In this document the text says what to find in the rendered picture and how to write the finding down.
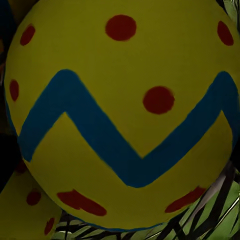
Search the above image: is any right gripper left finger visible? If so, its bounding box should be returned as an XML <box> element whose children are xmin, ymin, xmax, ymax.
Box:
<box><xmin>0</xmin><ymin>135</ymin><xmax>22</xmax><ymax>193</ymax></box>

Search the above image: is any easter egg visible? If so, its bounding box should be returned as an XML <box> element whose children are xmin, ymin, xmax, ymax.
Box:
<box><xmin>0</xmin><ymin>105</ymin><xmax>63</xmax><ymax>240</ymax></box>
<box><xmin>0</xmin><ymin>0</ymin><xmax>40</xmax><ymax>72</ymax></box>
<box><xmin>2</xmin><ymin>0</ymin><xmax>240</xmax><ymax>233</ymax></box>

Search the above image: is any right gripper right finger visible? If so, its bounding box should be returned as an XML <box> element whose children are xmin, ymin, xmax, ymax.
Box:
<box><xmin>230</xmin><ymin>137</ymin><xmax>240</xmax><ymax>173</ymax></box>

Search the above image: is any wicker basket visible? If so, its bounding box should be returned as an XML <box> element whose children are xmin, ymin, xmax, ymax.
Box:
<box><xmin>0</xmin><ymin>0</ymin><xmax>240</xmax><ymax>240</ymax></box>

